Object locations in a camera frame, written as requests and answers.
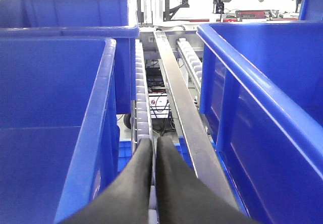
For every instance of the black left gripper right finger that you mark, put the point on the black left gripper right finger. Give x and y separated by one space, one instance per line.
182 197

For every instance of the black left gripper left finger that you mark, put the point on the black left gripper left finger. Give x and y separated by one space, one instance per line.
126 199

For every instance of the white roller track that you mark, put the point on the white roller track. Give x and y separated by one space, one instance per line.
141 125
191 61

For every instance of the blue plastic bin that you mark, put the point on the blue plastic bin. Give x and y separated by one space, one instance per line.
261 94
105 18
59 132

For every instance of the white electronics box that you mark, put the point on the white electronics box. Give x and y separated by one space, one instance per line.
159 105

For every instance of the steel divider rail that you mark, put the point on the steel divider rail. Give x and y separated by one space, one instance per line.
206 164

